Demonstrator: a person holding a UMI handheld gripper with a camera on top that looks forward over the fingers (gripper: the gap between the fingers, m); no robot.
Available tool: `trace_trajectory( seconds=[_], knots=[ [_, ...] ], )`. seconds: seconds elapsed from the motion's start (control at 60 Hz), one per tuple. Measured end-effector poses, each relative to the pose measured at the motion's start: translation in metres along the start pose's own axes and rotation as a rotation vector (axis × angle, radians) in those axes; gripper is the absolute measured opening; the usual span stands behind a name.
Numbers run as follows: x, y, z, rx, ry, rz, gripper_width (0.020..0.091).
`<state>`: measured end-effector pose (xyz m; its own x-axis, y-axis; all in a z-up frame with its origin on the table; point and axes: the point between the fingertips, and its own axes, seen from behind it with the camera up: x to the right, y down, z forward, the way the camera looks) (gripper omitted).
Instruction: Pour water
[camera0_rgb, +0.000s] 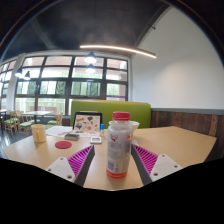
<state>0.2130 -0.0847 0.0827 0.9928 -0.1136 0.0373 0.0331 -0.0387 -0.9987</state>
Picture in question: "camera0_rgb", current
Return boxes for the sticker-covered black laptop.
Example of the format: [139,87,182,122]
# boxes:
[71,111,104,138]

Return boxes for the group of green-seated wooden chairs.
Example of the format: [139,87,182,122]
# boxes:
[0,110,64,138]

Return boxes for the long curved linear light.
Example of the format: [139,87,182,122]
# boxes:
[78,43,158,60]

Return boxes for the flat round red coaster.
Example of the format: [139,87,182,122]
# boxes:
[54,140,73,150]

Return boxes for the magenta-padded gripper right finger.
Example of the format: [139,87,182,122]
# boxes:
[130,143,184,186]

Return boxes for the green upholstered bench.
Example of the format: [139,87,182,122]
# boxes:
[69,99,152,130]

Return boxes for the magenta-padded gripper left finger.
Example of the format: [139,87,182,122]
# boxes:
[44,144,96,187]

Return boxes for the small dark grey box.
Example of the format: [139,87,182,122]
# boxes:
[63,132,81,142]

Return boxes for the white paper sheets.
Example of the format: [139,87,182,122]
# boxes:
[44,125,75,138]

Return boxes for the small white flat device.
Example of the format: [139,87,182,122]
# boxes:
[89,135,103,145]

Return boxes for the clear red-capped drink bottle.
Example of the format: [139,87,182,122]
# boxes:
[105,111,135,180]

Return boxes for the group of pendant lamps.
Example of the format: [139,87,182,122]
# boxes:
[14,51,98,81]

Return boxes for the pale yellow mug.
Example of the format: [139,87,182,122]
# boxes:
[30,123,47,144]

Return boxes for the wooden dining table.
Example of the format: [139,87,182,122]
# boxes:
[24,110,55,125]

